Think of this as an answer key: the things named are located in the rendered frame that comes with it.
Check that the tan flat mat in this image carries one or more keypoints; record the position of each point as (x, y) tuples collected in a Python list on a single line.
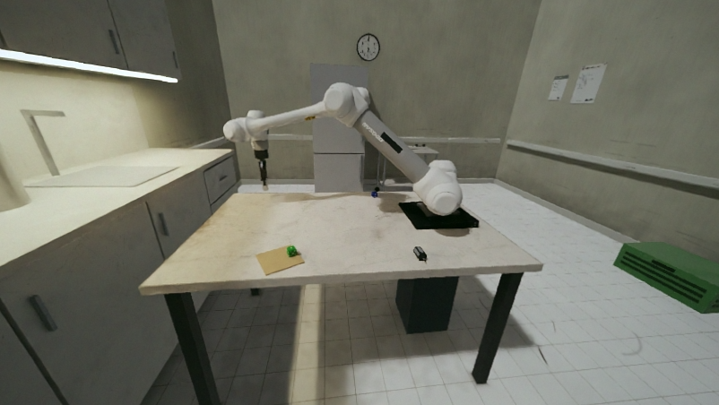
[(277, 260)]

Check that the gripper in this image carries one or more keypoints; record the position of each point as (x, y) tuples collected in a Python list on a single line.
[(262, 155)]

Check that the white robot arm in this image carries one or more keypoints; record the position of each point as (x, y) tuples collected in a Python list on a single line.
[(349, 105)]

